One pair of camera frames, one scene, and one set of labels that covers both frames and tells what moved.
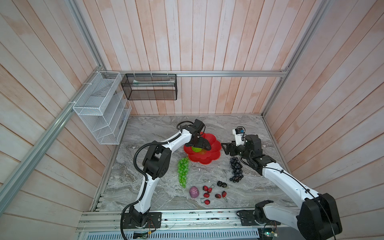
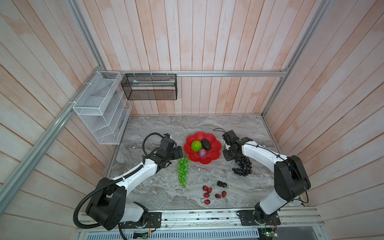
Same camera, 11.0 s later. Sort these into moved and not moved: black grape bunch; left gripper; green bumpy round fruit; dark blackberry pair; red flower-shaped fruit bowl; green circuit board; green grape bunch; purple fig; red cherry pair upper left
Moved: purple fig; left gripper; black grape bunch
Not moved: red cherry pair upper left; green circuit board; red flower-shaped fruit bowl; green bumpy round fruit; dark blackberry pair; green grape bunch
